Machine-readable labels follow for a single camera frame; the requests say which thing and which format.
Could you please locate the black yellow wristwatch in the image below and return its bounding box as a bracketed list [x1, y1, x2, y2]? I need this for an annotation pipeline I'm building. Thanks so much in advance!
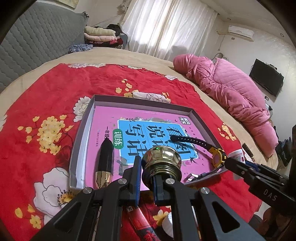
[170, 135, 227, 182]

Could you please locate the white round jar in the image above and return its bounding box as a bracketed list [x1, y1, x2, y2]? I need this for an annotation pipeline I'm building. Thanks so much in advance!
[162, 212, 174, 238]

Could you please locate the black gold lipstick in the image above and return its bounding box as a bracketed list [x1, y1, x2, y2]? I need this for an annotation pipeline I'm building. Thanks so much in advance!
[95, 138, 114, 189]

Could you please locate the red cylindrical battery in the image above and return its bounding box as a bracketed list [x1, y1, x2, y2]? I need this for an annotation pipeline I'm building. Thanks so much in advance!
[126, 206, 160, 241]

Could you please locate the small white pill bottle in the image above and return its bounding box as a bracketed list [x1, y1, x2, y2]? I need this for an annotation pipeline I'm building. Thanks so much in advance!
[228, 149, 245, 163]

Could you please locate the beige bed sheet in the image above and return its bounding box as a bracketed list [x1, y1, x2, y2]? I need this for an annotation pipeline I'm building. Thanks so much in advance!
[1, 48, 278, 169]

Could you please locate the pink exercise book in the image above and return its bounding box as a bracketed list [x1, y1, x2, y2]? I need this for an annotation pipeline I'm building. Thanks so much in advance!
[85, 106, 214, 188]

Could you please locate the pink quilted duvet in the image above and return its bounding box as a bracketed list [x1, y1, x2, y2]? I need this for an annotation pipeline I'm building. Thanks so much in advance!
[173, 54, 278, 158]

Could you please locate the grey cardboard box tray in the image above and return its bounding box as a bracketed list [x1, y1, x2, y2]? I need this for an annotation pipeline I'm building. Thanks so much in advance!
[69, 95, 226, 190]

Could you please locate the black television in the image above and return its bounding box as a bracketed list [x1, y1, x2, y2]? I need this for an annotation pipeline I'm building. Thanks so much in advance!
[249, 59, 284, 97]

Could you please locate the red floral blanket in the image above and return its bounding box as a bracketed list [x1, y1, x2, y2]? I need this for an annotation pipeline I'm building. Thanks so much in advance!
[1, 64, 241, 240]

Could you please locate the white air conditioner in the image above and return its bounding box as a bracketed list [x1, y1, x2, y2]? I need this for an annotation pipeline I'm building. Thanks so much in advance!
[228, 25, 254, 40]

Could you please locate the white curtain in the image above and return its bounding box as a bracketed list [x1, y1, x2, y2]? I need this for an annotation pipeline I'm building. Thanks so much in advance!
[121, 1, 218, 61]

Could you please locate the folded clothes pile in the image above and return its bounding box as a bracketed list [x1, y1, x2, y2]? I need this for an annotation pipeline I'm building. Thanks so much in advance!
[84, 24, 128, 49]

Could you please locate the blue patterned cloth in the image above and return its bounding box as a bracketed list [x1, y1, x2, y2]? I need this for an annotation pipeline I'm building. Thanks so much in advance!
[68, 44, 93, 54]

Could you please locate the grey quilted headboard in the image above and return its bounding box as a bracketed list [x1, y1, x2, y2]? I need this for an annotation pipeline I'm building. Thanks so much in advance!
[1, 2, 88, 90]

